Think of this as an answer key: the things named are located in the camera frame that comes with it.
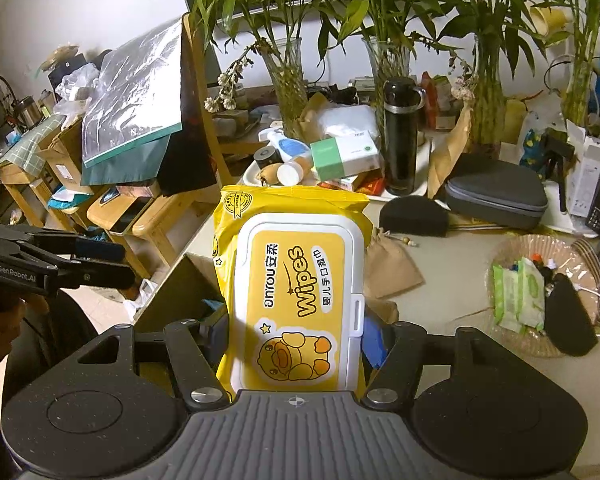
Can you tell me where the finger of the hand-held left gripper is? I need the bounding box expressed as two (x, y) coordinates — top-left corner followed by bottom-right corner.
(54, 257), (137, 294)
(10, 228), (127, 263)

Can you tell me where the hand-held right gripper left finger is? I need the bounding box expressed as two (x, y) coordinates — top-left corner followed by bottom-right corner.
(77, 310), (233, 406)

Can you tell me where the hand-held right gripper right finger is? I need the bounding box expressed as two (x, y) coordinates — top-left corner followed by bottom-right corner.
(362, 315), (518, 405)

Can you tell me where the yellow wipes pack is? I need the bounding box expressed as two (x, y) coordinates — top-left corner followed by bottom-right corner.
(212, 185), (371, 393)

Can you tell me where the black soft cloth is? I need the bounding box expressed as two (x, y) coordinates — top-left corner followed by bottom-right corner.
(380, 196), (451, 237)

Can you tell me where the clear woven plastic basket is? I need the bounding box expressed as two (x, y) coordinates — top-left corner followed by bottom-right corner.
(485, 234), (600, 358)

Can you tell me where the black soft pouch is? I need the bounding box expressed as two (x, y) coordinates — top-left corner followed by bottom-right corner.
(542, 275), (599, 356)

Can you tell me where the wooden stool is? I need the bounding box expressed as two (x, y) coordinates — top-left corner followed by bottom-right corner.
(87, 192), (153, 241)

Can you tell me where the black smartphone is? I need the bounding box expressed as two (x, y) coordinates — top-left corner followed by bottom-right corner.
(109, 199), (148, 235)

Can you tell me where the person's left leg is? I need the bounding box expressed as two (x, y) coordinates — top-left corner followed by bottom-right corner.
(0, 295), (101, 401)

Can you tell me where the small cardboard box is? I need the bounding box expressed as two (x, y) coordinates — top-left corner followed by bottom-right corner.
(45, 120), (88, 196)

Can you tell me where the small green wipes packet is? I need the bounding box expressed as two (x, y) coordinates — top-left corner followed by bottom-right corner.
(515, 259), (547, 331)
(491, 265), (523, 333)

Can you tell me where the steel mug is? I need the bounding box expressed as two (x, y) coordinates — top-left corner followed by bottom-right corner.
(17, 95), (38, 128)

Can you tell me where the red and white flat box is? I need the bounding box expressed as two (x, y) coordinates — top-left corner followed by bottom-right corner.
(337, 172), (386, 196)

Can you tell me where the silver foil bag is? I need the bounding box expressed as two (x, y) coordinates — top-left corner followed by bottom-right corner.
(82, 16), (186, 168)

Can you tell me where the white plastic bag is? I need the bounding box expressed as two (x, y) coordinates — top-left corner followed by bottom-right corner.
(55, 65), (101, 116)

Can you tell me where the white plastic tray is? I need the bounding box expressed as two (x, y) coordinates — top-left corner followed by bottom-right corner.
(241, 152), (433, 198)

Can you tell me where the wooden chair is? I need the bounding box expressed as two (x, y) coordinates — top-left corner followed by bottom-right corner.
(132, 12), (236, 253)

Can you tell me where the tan pouch with carabiner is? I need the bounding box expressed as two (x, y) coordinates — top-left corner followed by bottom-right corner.
(256, 164), (283, 187)

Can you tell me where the grey zip case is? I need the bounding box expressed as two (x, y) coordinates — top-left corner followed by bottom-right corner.
(444, 152), (550, 231)

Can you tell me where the green and white carton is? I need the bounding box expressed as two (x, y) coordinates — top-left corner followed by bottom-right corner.
(310, 135), (383, 179)

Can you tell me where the white round jar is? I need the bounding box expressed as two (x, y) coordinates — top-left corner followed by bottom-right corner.
(276, 156), (313, 186)

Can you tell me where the black round speaker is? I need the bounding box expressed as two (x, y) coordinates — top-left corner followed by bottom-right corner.
(253, 147), (283, 168)

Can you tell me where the black thermos bottle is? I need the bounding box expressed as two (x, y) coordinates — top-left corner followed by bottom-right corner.
(382, 77), (427, 196)

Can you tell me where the brown paper bag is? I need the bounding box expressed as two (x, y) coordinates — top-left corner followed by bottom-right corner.
(426, 105), (473, 200)

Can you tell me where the white and blue lotion bottle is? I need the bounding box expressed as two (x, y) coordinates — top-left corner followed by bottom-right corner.
(258, 127), (313, 158)

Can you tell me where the white plastic package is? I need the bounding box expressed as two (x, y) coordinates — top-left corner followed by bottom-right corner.
(314, 105), (381, 143)

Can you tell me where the crumpled brown paper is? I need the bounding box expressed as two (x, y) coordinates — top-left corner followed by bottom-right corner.
(297, 92), (331, 141)

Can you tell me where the bamboo plant in glass vase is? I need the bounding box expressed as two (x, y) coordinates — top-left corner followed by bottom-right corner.
(300, 0), (461, 126)
(430, 0), (546, 158)
(530, 0), (600, 126)
(152, 0), (326, 141)

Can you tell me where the blue duck print bag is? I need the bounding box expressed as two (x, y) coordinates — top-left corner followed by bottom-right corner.
(520, 130), (548, 168)

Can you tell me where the orange snack packet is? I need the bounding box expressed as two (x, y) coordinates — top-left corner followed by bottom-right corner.
(420, 72), (453, 128)

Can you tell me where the small black tripod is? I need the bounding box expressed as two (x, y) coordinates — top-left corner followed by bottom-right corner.
(542, 130), (576, 211)

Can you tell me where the dried white flower bunch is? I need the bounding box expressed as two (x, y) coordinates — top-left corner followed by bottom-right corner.
(450, 60), (476, 103)

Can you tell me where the tan tape roll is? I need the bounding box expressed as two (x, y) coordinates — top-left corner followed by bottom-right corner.
(530, 5), (573, 36)

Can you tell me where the brown drawstring pouch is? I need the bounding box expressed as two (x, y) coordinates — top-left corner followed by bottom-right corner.
(362, 226), (426, 301)

